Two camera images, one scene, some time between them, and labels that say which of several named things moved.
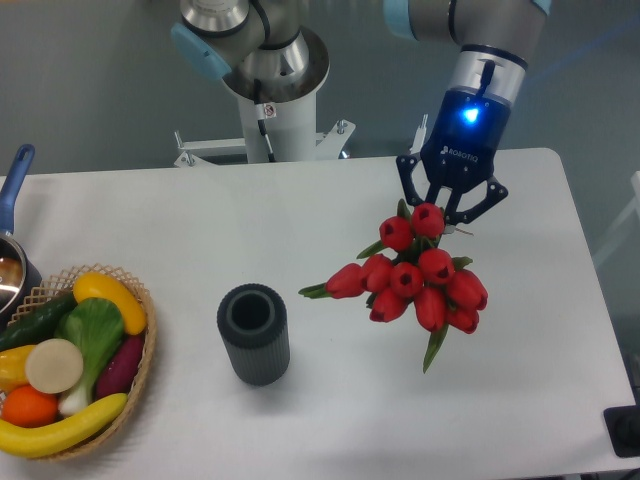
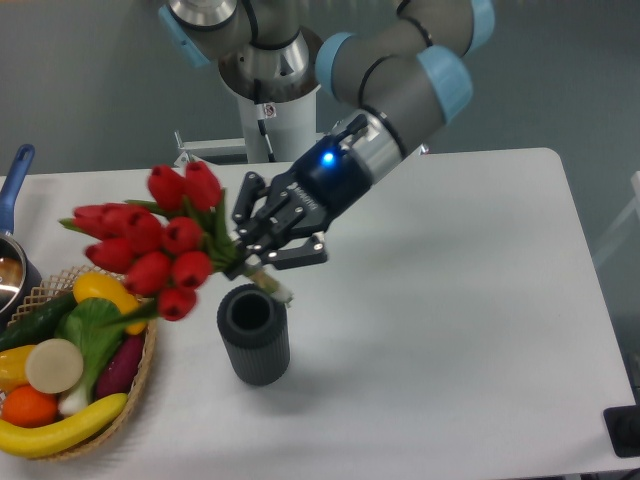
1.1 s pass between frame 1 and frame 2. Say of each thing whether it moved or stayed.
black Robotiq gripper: moved
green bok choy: stayed
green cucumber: stayed
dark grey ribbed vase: stayed
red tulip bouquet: moved
